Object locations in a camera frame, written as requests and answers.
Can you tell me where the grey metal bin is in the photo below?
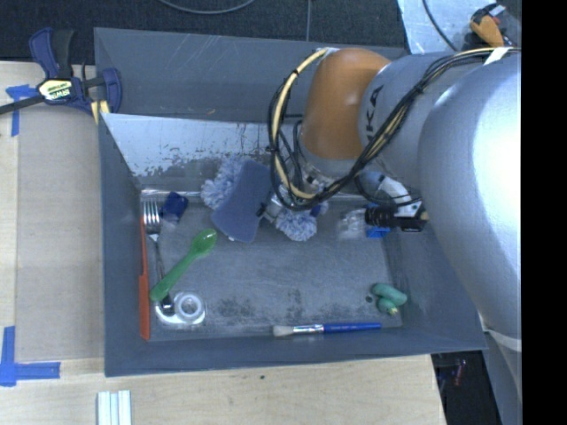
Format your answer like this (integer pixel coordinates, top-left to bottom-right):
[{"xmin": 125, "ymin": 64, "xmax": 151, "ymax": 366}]
[{"xmin": 92, "ymin": 27, "xmax": 489, "ymax": 378}]

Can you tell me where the blue handle paintbrush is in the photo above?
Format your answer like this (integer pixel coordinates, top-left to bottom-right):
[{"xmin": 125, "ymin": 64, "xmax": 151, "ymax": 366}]
[{"xmin": 271, "ymin": 321, "xmax": 384, "ymax": 338}]

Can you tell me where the blue flat sponge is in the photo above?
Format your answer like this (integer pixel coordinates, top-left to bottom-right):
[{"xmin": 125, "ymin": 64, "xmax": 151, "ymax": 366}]
[{"xmin": 209, "ymin": 159, "xmax": 274, "ymax": 244}]

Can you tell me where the blue white fluffy duster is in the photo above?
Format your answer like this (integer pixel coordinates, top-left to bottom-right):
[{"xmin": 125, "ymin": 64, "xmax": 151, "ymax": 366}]
[{"xmin": 199, "ymin": 157, "xmax": 330, "ymax": 243}]

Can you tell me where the orange-red flat comb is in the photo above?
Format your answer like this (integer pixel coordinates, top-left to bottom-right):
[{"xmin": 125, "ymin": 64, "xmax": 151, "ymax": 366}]
[{"xmin": 137, "ymin": 216, "xmax": 152, "ymax": 342}]

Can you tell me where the pale wood flat board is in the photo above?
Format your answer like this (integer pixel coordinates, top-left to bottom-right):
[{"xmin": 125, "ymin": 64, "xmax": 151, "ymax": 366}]
[{"xmin": 14, "ymin": 104, "xmax": 106, "ymax": 363}]

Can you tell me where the black cylinder on white bracket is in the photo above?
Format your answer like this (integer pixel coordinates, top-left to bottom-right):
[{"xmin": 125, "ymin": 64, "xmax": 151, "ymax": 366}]
[{"xmin": 364, "ymin": 174, "xmax": 430, "ymax": 234}]

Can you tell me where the dark blue small block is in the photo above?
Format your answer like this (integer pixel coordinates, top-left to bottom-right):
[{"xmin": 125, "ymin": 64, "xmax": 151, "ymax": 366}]
[{"xmin": 159, "ymin": 190, "xmax": 190, "ymax": 224}]

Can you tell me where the clear plastic bottle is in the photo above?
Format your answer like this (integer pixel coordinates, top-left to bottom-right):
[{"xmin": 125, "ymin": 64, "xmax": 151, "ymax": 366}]
[{"xmin": 337, "ymin": 208, "xmax": 392, "ymax": 242}]

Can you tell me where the metal fork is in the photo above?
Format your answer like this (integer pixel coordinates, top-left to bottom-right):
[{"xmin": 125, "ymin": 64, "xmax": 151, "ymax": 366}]
[{"xmin": 142, "ymin": 197, "xmax": 176, "ymax": 317}]

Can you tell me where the green plastic spoon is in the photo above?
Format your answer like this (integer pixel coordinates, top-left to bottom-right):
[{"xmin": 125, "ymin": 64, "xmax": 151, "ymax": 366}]
[{"xmin": 149, "ymin": 228, "xmax": 219, "ymax": 303}]

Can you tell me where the green toy figure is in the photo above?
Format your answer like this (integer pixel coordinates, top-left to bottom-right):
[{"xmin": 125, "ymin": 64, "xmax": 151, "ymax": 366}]
[{"xmin": 370, "ymin": 282, "xmax": 409, "ymax": 318}]

